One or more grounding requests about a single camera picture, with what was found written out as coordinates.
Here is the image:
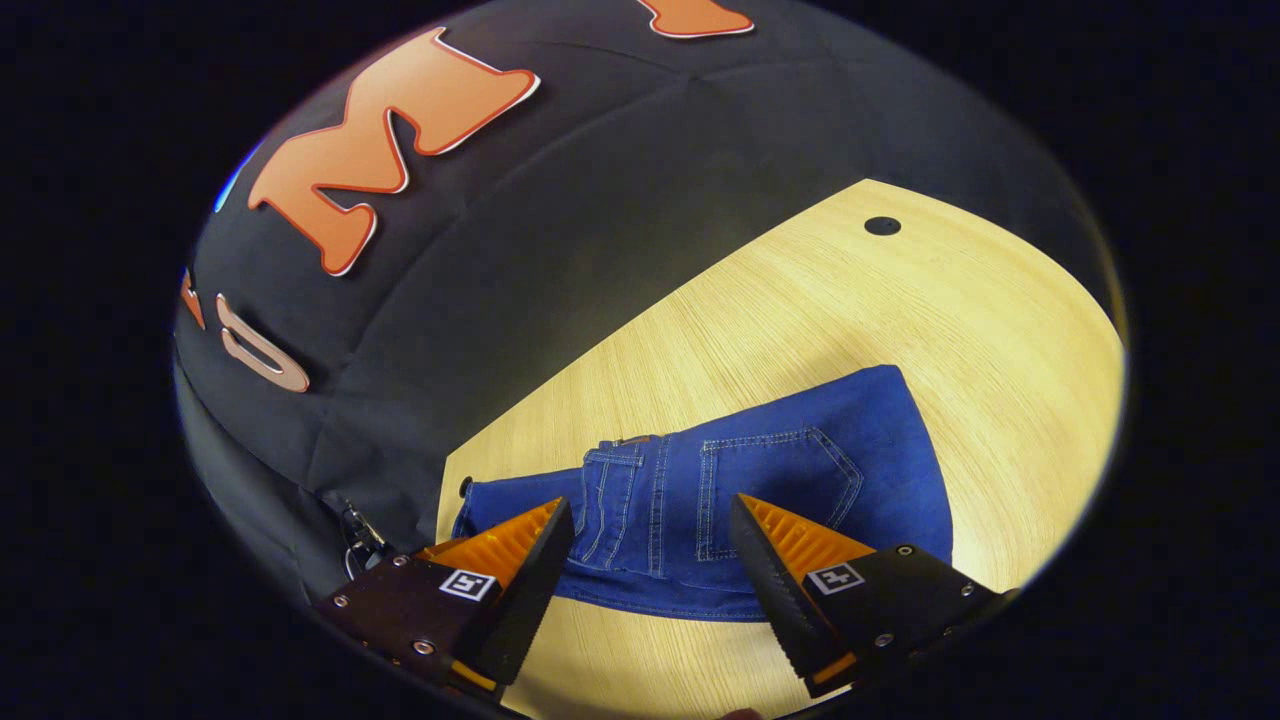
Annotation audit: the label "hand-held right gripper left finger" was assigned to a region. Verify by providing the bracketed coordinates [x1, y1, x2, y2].
[316, 496, 577, 698]

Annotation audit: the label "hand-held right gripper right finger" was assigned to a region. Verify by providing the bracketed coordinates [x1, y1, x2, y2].
[729, 492, 1019, 700]

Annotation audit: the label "blue denim jeans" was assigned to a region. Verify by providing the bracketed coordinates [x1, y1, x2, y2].
[450, 364, 955, 623]

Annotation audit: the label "metal backdrop clip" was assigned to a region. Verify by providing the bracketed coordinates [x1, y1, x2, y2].
[340, 498, 391, 581]

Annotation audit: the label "black backdrop cloth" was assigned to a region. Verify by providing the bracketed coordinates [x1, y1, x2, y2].
[172, 0, 1121, 611]

